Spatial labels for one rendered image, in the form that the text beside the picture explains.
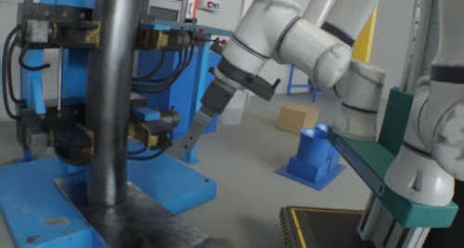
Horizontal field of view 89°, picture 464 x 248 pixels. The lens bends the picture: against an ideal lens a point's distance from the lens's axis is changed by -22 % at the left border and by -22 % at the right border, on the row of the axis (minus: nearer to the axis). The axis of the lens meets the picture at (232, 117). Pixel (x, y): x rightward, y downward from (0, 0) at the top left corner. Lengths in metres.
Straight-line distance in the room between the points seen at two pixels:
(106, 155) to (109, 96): 0.27
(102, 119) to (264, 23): 0.94
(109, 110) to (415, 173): 1.14
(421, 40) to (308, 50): 0.66
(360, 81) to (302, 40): 0.59
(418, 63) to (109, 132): 1.26
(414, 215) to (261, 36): 0.51
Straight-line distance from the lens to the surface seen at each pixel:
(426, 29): 1.13
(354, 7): 0.67
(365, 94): 1.10
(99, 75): 1.30
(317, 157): 2.43
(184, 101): 2.84
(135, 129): 1.58
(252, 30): 0.56
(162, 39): 1.35
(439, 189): 0.74
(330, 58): 0.52
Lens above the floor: 0.98
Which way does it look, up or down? 14 degrees down
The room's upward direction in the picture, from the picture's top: 9 degrees clockwise
